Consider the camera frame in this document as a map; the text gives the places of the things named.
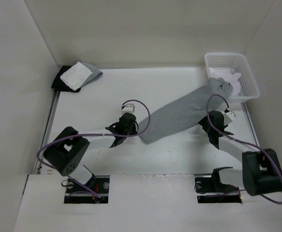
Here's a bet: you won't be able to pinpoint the folded white tank top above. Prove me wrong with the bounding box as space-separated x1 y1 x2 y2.
60 62 92 91

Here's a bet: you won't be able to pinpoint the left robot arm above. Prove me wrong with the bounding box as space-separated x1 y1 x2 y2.
43 113 137 193

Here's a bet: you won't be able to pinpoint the white plastic basket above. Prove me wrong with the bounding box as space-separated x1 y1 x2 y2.
204 53 260 103

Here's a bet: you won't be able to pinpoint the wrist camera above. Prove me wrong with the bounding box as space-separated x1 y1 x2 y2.
223 108 236 125
121 103 135 116

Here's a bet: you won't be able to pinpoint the folded grey tank top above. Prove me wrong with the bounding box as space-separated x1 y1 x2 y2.
81 62 103 88

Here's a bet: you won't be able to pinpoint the grey tank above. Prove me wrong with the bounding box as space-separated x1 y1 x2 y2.
81 62 103 88
138 78 233 145

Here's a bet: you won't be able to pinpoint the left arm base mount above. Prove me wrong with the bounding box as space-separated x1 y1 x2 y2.
61 175 110 204

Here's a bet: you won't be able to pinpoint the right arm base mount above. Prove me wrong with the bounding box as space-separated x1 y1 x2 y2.
194 177 242 203

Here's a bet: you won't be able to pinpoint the white tank top in basket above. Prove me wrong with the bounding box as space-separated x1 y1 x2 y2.
209 68 241 97

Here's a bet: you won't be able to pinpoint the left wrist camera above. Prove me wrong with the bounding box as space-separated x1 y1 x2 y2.
121 103 135 116

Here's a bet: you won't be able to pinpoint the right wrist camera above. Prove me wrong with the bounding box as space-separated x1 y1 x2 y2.
223 108 236 125

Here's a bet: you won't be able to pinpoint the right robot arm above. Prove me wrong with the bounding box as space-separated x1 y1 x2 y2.
198 109 282 196

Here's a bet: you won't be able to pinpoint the folded black tank top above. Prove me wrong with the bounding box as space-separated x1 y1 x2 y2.
51 65 81 93

